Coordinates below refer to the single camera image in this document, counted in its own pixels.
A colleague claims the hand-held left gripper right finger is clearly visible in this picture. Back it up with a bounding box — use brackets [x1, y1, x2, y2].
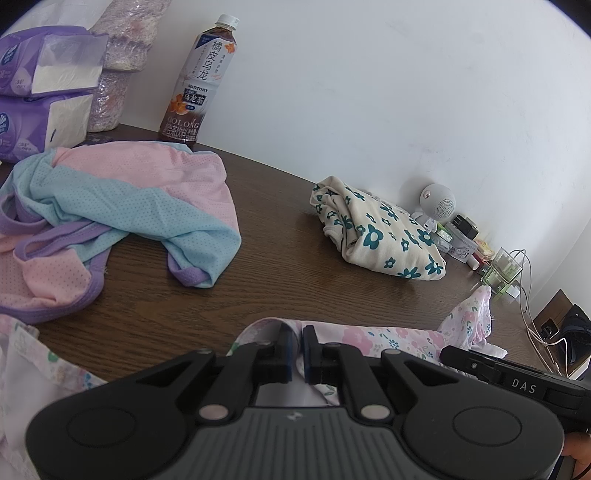
[301, 325, 463, 422]

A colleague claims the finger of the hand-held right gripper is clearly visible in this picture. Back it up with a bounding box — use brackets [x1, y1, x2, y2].
[440, 344, 509, 385]

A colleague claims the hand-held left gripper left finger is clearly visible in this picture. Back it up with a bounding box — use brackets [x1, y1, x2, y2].
[131, 323, 294, 422]

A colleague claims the pink floral dress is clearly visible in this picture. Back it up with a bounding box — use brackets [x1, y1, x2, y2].
[0, 284, 509, 480]

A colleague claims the person's right hand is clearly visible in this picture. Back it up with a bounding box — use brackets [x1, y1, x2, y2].
[560, 431, 591, 467]

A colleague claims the dark blue bag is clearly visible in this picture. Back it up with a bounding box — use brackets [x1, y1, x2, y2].
[558, 304, 591, 366]

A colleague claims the brown wooden board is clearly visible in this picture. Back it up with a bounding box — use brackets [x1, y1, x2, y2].
[530, 288, 591, 380]

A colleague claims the glass cup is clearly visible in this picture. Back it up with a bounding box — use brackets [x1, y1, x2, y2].
[479, 247, 523, 295]

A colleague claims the grey round tin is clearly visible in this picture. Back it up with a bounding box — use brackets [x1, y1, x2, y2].
[445, 231, 474, 264]

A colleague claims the folded cream flower-print garment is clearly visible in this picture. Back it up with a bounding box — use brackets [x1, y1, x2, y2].
[310, 175, 448, 281]

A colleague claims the white robot figure speaker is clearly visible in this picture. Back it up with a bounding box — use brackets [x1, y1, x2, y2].
[410, 183, 457, 232]

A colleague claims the pastel pink blue garment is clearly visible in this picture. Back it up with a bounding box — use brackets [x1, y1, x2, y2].
[0, 140, 243, 325]

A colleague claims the brown tea bottle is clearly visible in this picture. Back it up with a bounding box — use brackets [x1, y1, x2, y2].
[158, 13, 240, 150]

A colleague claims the purple fuzzy vase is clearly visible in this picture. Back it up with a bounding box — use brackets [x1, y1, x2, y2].
[87, 0, 172, 133]

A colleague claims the opened purple tissue pack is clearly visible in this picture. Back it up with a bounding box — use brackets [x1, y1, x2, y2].
[0, 25, 110, 98]

